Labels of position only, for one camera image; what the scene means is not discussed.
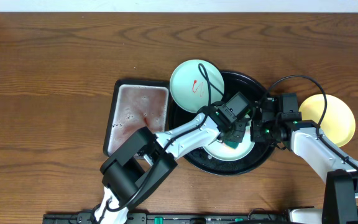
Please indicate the mint green plate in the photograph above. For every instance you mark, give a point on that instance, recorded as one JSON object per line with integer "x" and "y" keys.
{"x": 220, "y": 151}
{"x": 189, "y": 89}

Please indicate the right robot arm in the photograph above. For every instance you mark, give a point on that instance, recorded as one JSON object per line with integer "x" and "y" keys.
{"x": 338, "y": 170}

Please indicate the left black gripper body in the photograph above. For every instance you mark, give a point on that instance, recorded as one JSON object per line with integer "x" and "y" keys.
{"x": 237, "y": 132}

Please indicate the black rectangular soapy water tray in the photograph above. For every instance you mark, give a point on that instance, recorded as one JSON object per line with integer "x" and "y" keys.
{"x": 135, "y": 104}

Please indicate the round black serving tray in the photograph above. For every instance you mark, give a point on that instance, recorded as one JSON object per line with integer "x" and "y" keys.
{"x": 253, "y": 91}

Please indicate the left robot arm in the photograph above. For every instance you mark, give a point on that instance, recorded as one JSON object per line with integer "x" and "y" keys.
{"x": 136, "y": 169}

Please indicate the green scrub sponge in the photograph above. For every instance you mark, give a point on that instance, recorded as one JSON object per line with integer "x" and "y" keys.
{"x": 231, "y": 144}

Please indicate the yellow plate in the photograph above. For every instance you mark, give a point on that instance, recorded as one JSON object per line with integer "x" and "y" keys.
{"x": 338, "y": 124}

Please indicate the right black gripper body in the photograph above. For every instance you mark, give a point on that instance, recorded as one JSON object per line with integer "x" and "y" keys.
{"x": 265, "y": 134}

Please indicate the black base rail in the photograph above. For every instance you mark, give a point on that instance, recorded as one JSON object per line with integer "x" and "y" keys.
{"x": 144, "y": 218}

